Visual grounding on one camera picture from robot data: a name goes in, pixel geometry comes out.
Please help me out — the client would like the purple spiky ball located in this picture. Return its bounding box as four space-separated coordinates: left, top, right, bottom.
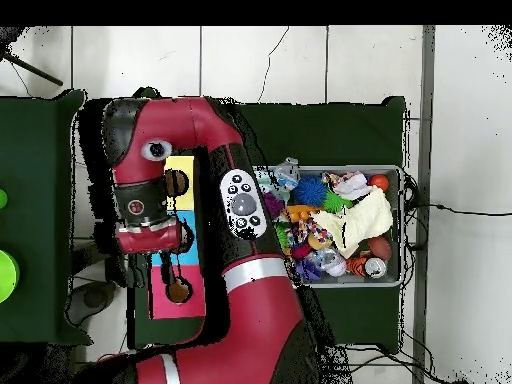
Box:
263 191 285 219

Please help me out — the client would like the black tripod leg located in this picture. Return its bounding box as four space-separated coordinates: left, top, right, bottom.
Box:
0 49 64 87

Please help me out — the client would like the large lime green round object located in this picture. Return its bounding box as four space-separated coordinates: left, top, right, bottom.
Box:
0 249 21 305

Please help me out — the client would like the orange plastic toy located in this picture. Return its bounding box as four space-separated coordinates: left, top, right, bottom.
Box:
283 203 323 224

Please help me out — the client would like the thin black floor cable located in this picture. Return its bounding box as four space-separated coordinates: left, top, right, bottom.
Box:
257 26 290 104

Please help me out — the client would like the black power cable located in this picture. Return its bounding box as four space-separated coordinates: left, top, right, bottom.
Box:
403 201 512 218

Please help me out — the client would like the cream cloth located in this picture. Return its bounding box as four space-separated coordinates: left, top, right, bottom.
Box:
309 185 395 260

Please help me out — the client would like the dark green table cloth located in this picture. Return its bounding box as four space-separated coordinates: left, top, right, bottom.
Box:
125 86 408 355
0 88 93 347

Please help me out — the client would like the wooden box with three holes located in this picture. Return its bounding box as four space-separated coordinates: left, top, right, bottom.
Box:
147 154 207 321

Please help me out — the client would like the crushed clear plastic bottle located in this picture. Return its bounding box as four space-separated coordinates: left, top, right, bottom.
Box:
273 156 301 191

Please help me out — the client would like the clear mesh bin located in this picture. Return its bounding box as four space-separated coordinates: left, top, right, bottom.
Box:
253 164 405 290

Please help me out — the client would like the blue spiky ball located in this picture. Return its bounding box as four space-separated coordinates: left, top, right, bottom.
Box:
290 174 329 208

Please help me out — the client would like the green spiky ball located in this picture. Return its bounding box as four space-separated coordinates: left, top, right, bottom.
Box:
274 223 290 257

